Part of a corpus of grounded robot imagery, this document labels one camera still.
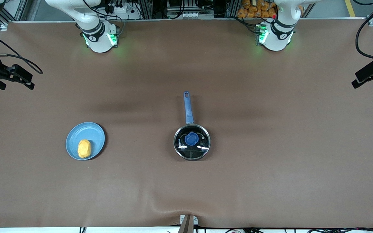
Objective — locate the yellow potato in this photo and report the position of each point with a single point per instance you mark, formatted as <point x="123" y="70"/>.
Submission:
<point x="84" y="149"/>

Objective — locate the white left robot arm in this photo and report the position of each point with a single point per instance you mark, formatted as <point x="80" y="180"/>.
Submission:
<point x="277" y="35"/>

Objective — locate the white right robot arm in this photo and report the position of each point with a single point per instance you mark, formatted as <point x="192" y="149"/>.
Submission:
<point x="99" y="38"/>

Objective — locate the light blue plate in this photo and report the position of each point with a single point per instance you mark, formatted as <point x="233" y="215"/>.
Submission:
<point x="83" y="131"/>

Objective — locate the brown table cloth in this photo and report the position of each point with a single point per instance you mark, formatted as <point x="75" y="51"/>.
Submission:
<point x="270" y="145"/>

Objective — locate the large white power strip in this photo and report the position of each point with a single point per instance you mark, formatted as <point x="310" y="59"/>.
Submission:
<point x="125" y="11"/>

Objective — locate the orange toy pile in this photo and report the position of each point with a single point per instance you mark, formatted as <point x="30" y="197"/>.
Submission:
<point x="254" y="9"/>

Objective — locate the small white power strip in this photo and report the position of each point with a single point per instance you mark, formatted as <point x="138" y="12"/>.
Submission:
<point x="183" y="15"/>

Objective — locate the aluminium frame post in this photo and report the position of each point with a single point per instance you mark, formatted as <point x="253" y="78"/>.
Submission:
<point x="146" y="8"/>
<point x="232" y="8"/>

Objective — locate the metal camera post bracket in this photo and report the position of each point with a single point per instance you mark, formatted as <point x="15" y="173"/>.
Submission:
<point x="188" y="223"/>

